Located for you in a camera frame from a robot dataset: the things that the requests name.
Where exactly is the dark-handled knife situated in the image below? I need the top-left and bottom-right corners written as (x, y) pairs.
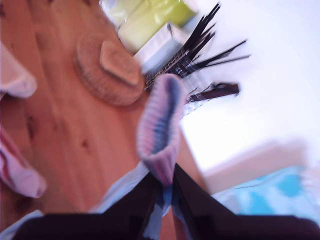
top-left (189, 81), bottom-right (241, 101)

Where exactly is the turquoise cloud tissue box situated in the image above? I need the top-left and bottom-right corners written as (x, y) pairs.
top-left (239, 165), bottom-right (320, 221)

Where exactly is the light blue ribbed sock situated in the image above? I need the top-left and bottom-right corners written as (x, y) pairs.
top-left (88, 73), bottom-right (191, 240)
top-left (0, 209), bottom-right (45, 240)

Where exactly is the chrome wire utensil holder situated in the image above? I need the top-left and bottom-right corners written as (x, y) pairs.
top-left (142, 47), bottom-right (241, 118)

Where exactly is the beige sock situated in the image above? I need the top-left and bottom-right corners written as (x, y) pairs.
top-left (0, 44), bottom-right (38, 99)

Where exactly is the square cork coaster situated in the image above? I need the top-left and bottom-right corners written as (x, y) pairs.
top-left (99, 40), bottom-right (141, 86)

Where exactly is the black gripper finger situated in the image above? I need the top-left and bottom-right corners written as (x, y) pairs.
top-left (104, 173), bottom-right (161, 240)
top-left (171, 163), bottom-right (239, 240)

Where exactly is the black straw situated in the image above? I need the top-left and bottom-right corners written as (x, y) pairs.
top-left (187, 23), bottom-right (217, 53)
top-left (194, 39), bottom-right (248, 66)
top-left (184, 2), bottom-right (222, 51)
top-left (197, 53), bottom-right (252, 70)

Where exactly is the round cork trivet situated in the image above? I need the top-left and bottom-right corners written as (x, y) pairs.
top-left (74, 39), bottom-right (148, 107)
top-left (73, 32), bottom-right (146, 101)

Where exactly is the small white carton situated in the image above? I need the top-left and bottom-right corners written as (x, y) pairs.
top-left (133, 22), bottom-right (187, 76)

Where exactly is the pink frilly-cuff sock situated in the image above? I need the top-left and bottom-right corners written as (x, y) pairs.
top-left (0, 126), bottom-right (48, 199)

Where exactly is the yellow-green kitchen roll pack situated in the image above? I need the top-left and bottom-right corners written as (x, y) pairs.
top-left (99, 0), bottom-right (201, 55)

